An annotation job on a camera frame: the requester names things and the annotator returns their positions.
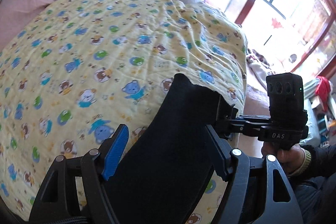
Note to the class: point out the black fleece pants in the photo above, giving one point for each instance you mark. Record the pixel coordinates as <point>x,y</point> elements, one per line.
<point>163,176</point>

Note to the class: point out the person's right hand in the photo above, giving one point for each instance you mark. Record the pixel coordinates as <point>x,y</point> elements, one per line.
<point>292,161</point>

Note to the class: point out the person's right forearm sleeve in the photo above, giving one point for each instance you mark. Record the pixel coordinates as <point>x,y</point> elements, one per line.
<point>314,185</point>

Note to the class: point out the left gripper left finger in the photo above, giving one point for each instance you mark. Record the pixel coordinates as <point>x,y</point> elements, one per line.
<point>73,189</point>

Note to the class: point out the yellow bear print bedsheet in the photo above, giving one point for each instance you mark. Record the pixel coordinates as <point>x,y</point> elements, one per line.
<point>82,67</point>

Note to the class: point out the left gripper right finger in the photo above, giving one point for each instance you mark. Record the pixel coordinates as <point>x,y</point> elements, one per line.
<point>258,190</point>

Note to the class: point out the red cloth on clutter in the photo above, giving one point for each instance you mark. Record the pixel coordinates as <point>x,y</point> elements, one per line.
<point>323,90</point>

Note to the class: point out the patterned blanket beside bed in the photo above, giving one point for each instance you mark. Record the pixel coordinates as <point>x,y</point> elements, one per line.
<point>259,66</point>

